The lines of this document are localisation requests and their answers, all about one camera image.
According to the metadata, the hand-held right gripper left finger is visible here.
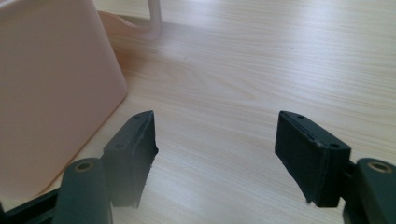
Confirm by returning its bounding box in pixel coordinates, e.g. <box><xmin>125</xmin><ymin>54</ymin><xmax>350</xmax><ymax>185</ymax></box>
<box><xmin>52</xmin><ymin>109</ymin><xmax>160</xmax><ymax>224</ymax></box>

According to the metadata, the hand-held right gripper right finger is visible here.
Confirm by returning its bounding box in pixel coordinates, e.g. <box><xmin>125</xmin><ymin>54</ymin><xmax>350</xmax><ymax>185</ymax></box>
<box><xmin>274</xmin><ymin>110</ymin><xmax>396</xmax><ymax>224</ymax></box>

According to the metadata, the pink plastic basket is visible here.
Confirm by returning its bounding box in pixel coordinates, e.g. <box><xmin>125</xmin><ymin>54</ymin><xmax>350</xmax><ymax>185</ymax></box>
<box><xmin>0</xmin><ymin>0</ymin><xmax>163</xmax><ymax>200</ymax></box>

